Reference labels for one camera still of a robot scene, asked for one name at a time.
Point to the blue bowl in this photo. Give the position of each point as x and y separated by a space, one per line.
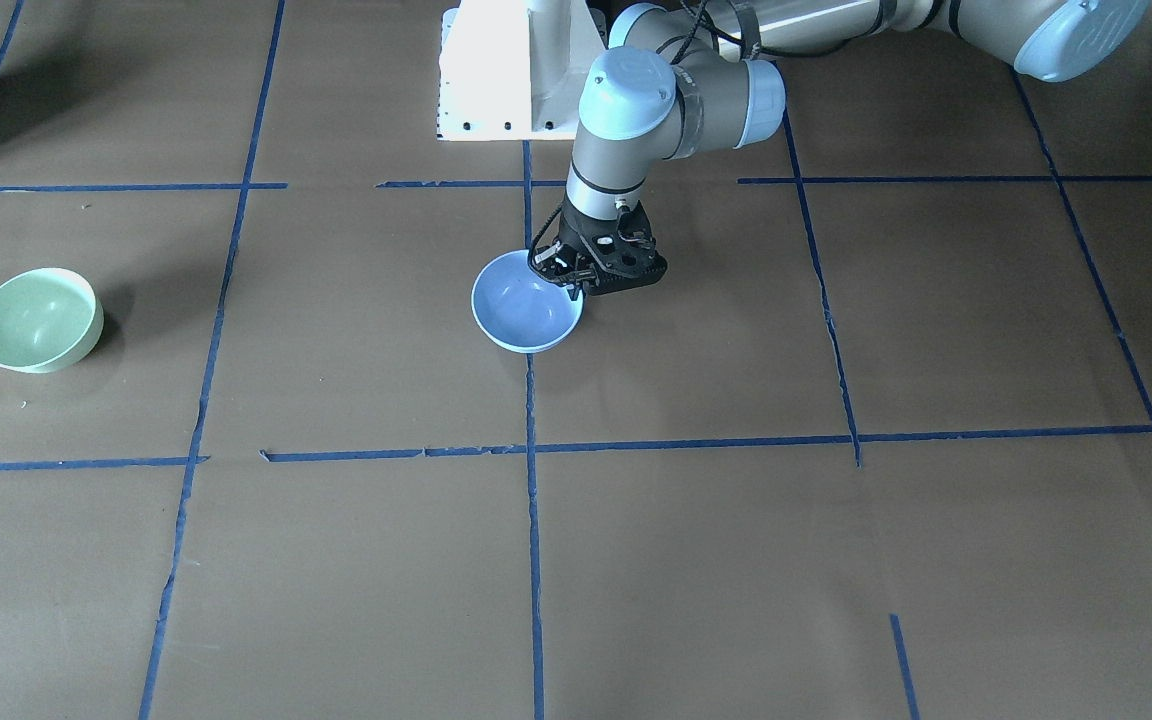
518 310

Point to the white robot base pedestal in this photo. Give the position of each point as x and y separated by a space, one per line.
514 70

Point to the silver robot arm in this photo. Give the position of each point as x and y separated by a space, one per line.
673 83

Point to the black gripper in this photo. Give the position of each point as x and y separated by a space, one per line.
573 246

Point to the green bowl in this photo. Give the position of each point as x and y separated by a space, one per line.
50 318

